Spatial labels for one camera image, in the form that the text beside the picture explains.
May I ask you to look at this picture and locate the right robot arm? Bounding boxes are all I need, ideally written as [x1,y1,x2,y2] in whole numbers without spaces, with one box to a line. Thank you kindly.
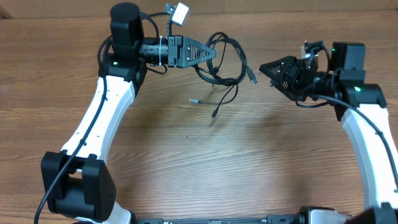
[259,40,397,223]

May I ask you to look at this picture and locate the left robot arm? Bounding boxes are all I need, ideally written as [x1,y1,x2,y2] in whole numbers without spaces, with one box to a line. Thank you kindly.
[40,2,216,223]

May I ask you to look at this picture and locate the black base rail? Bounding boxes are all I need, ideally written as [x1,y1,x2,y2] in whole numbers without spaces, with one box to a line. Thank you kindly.
[134,215,300,224]

